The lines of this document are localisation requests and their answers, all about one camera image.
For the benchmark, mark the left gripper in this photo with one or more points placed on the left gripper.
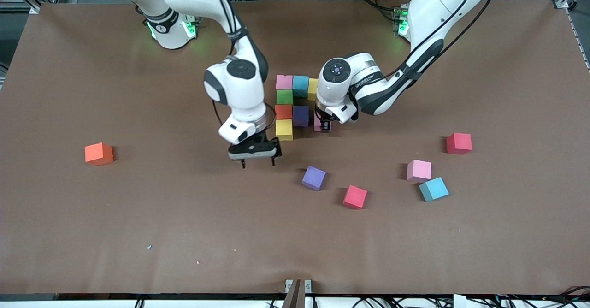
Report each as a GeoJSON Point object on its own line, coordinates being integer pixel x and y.
{"type": "Point", "coordinates": [323, 118]}

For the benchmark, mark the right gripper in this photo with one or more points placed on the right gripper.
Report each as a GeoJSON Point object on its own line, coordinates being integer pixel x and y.
{"type": "Point", "coordinates": [261, 139]}

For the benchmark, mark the pink foam cube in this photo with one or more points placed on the pink foam cube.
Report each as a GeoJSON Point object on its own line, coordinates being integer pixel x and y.
{"type": "Point", "coordinates": [419, 170]}
{"type": "Point", "coordinates": [284, 82]}
{"type": "Point", "coordinates": [317, 124]}

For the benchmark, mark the purple foam cube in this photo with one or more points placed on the purple foam cube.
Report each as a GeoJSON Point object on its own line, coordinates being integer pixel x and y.
{"type": "Point", "coordinates": [314, 178]}
{"type": "Point", "coordinates": [301, 115]}

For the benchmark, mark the yellow foam cube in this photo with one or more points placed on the yellow foam cube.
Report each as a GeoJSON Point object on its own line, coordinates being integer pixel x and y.
{"type": "Point", "coordinates": [312, 90]}
{"type": "Point", "coordinates": [284, 130]}

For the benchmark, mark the orange foam cube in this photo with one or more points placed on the orange foam cube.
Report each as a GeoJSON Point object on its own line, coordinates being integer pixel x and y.
{"type": "Point", "coordinates": [98, 154]}
{"type": "Point", "coordinates": [283, 111]}

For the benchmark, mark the cyan foam cube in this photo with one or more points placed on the cyan foam cube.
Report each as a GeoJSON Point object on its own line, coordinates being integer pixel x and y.
{"type": "Point", "coordinates": [300, 86]}
{"type": "Point", "coordinates": [433, 189]}

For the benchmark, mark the green foam cube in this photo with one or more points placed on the green foam cube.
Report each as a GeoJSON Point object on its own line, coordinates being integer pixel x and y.
{"type": "Point", "coordinates": [285, 97]}

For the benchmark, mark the red foam cube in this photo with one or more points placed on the red foam cube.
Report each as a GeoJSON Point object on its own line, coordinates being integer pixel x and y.
{"type": "Point", "coordinates": [459, 143]}
{"type": "Point", "coordinates": [355, 197]}

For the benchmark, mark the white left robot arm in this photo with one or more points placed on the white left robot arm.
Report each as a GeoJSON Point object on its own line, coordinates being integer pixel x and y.
{"type": "Point", "coordinates": [428, 8]}

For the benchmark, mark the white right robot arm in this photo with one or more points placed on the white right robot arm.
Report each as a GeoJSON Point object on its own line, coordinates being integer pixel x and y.
{"type": "Point", "coordinates": [239, 91]}

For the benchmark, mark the small white box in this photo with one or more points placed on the small white box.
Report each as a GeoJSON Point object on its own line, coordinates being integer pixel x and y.
{"type": "Point", "coordinates": [459, 301]}

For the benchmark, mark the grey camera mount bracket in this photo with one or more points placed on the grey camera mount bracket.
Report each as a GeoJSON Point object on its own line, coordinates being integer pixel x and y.
{"type": "Point", "coordinates": [295, 294]}

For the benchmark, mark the aluminium table edge rail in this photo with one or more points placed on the aluminium table edge rail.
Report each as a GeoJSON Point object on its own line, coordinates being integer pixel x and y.
{"type": "Point", "coordinates": [578, 38]}

